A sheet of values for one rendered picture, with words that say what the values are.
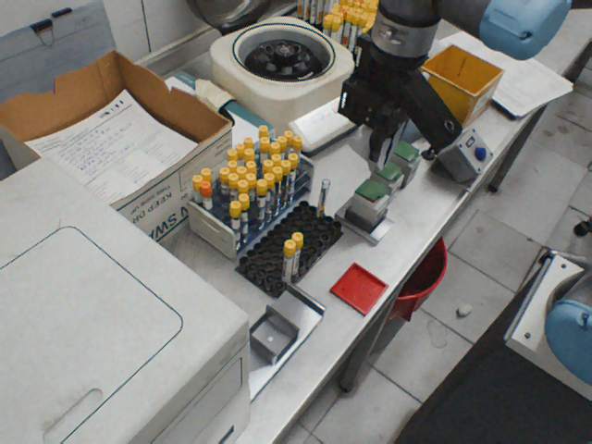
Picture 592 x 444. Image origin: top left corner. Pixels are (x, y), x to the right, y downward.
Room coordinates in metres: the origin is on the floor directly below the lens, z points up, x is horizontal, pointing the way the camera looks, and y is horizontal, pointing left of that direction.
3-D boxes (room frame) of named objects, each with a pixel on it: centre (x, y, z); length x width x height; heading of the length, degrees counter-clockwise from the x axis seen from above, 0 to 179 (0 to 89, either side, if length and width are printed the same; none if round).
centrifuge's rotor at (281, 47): (0.85, 0.08, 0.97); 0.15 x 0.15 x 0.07
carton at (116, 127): (0.56, 0.31, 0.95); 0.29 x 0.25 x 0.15; 58
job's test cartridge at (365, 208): (0.55, -0.11, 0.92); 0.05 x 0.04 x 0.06; 58
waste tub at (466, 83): (0.91, -0.29, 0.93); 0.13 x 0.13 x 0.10; 54
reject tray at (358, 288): (0.41, -0.11, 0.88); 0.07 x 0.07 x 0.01; 58
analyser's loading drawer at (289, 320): (0.27, 0.03, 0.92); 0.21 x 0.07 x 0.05; 148
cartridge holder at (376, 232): (0.55, -0.11, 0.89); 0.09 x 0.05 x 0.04; 58
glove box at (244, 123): (0.71, 0.19, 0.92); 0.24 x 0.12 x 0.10; 58
